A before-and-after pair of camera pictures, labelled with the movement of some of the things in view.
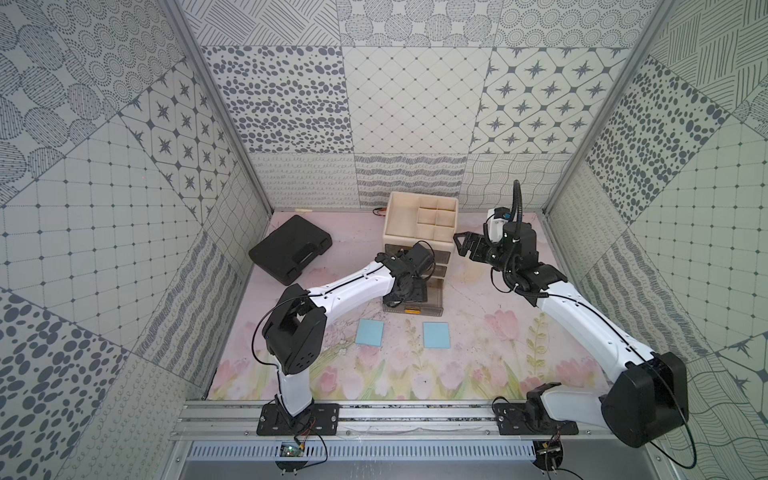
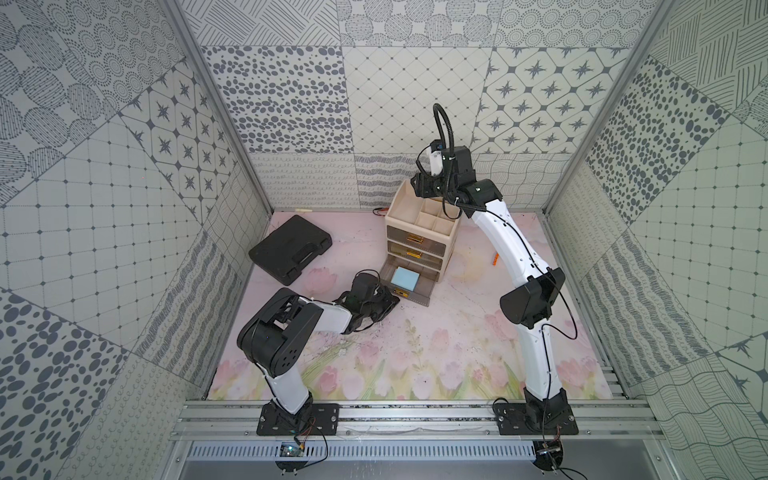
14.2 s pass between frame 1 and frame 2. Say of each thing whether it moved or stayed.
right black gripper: moved
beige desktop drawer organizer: stayed
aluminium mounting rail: stayed
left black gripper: moved
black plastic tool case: stayed
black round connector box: stayed
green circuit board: stayed
